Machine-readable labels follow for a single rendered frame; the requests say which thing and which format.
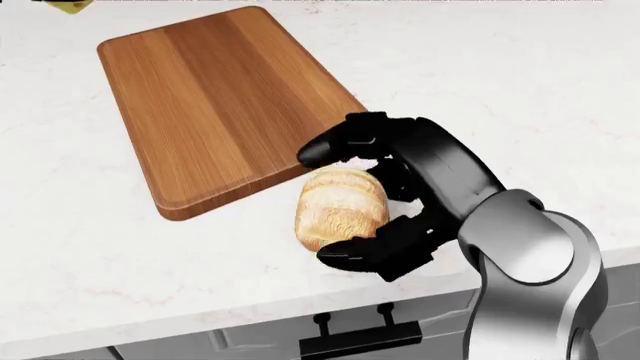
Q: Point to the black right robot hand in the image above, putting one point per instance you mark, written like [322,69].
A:
[440,165]

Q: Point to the crusty bread loaf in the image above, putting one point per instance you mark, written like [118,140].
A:
[340,208]

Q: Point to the wooden cutting board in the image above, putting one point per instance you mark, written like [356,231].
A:
[225,112]

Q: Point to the yellow cheese wedge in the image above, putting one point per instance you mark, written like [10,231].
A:
[74,5]

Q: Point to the grey cabinet drawer front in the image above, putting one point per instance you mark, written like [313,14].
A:
[310,333]

